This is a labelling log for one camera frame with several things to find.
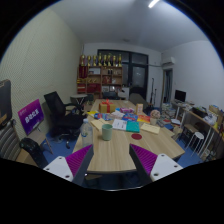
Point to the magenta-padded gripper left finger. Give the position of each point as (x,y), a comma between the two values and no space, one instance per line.
(77,160)

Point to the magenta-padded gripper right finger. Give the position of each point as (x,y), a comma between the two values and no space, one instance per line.
(145,158)

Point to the large tan envelope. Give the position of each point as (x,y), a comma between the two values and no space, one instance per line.
(150,128)

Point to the teal book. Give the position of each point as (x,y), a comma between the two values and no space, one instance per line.
(133,126)

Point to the orange red book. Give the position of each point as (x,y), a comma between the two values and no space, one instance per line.
(144,119)

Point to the light green cup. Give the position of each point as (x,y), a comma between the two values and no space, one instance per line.
(107,132)

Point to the black office chair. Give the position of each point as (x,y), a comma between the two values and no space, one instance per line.
(63,120)

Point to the white paper document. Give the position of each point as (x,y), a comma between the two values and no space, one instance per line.
(119,124)

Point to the blue book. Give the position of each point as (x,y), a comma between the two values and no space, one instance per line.
(129,117)

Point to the pink flowers in white pot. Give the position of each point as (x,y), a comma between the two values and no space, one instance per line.
(155,115)

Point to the yellow flat folder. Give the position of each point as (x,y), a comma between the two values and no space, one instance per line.
(92,113)

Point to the upright tan box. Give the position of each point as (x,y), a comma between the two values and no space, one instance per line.
(139,109)

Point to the blue colourful booklet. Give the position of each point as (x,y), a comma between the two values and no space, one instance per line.
(103,116)

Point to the pink patterned box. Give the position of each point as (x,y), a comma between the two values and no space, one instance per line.
(126,110)

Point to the white round stool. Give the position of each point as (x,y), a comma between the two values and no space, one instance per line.
(198,136)

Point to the grey office chair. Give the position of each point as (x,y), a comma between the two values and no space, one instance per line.
(137,99)

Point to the yellow gift box red ribbon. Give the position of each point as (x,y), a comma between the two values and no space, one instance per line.
(107,107)

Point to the small round side table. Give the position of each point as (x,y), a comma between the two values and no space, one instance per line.
(79,97)

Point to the purple sign on stand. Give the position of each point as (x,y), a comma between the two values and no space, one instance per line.
(30,116)

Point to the wooden side desk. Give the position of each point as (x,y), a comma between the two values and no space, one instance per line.
(200,121)

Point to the black microphone stand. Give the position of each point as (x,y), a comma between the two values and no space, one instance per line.
(153,90)

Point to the striped grey chair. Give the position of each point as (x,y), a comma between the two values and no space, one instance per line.
(8,143)

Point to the black computer monitor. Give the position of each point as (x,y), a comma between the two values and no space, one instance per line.
(180,95)

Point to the black framed glass door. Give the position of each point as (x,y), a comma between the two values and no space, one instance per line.
(138,76)

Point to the wooden shelf unit with trophies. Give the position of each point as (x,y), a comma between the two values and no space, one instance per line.
(100,78)

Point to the ceiling tube light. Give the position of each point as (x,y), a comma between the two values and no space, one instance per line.
(153,3)

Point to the white wall air conditioner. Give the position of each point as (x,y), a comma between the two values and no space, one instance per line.
(168,61)

